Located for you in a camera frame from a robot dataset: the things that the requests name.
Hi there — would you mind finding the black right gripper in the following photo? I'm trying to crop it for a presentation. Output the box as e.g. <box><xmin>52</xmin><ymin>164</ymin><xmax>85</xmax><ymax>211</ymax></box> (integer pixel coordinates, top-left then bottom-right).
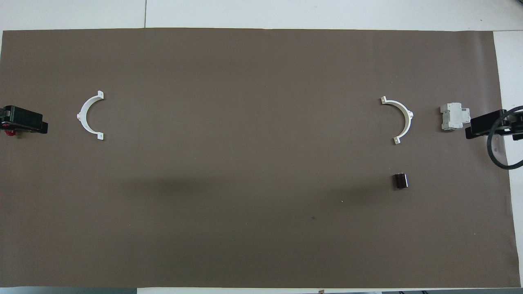
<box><xmin>465</xmin><ymin>109</ymin><xmax>523</xmax><ymax>142</ymax></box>

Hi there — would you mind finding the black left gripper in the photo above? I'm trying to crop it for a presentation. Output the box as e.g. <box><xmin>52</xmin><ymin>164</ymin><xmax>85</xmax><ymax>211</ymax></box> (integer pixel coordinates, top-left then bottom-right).
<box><xmin>0</xmin><ymin>105</ymin><xmax>49</xmax><ymax>134</ymax></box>

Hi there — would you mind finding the white half-ring pipe clamp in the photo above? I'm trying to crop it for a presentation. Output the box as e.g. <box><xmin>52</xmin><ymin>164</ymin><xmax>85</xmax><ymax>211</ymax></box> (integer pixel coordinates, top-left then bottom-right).
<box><xmin>76</xmin><ymin>91</ymin><xmax>105</xmax><ymax>140</ymax></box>
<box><xmin>380</xmin><ymin>96</ymin><xmax>414</xmax><ymax>145</ymax></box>

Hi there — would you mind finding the white circuit breaker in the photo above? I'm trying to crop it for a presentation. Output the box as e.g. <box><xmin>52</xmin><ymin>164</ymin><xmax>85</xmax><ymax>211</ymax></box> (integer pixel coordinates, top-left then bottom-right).
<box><xmin>440</xmin><ymin>102</ymin><xmax>471</xmax><ymax>131</ymax></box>

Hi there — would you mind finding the brown paper table mat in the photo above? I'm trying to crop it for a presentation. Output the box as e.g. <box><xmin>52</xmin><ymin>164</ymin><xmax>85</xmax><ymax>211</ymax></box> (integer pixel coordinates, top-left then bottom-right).
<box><xmin>0</xmin><ymin>28</ymin><xmax>521</xmax><ymax>289</ymax></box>

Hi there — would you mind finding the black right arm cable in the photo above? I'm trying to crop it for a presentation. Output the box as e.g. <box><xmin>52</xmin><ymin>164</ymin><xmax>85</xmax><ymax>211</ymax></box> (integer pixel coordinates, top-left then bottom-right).
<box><xmin>486</xmin><ymin>105</ymin><xmax>523</xmax><ymax>169</ymax></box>

